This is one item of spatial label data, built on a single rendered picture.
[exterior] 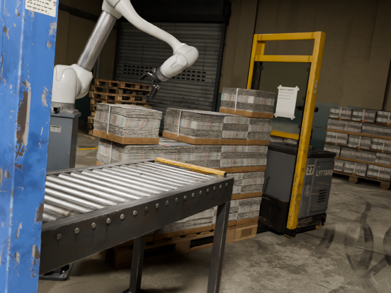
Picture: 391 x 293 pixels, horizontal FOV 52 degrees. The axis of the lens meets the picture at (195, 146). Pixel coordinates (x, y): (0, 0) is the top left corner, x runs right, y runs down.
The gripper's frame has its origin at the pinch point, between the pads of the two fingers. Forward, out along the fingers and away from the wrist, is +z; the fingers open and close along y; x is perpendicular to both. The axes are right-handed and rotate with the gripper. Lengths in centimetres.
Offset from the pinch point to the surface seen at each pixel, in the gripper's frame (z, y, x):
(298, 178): 9, 66, 159
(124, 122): 6.0, 22.2, -14.2
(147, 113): 2.8, 16.3, 2.0
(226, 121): 5, 18, 78
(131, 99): 529, -239, 366
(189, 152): 16, 39, 44
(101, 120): 31.7, 11.0, -14.9
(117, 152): 25.6, 35.6, -10.2
